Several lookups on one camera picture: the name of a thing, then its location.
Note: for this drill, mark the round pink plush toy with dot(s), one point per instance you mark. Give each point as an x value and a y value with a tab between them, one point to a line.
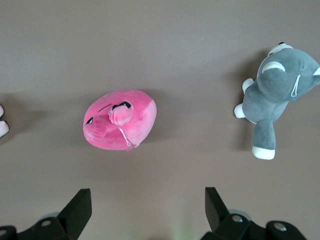
140	117

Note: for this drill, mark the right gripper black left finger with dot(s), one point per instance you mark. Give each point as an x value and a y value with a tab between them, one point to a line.
72	215

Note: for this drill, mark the grey and white husky plush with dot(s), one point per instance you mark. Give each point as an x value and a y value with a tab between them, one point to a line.
272	95

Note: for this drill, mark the white and pink dog plush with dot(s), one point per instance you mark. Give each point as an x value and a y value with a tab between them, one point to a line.
2	126

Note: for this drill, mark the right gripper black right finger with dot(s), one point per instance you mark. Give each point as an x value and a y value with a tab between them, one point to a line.
220	220

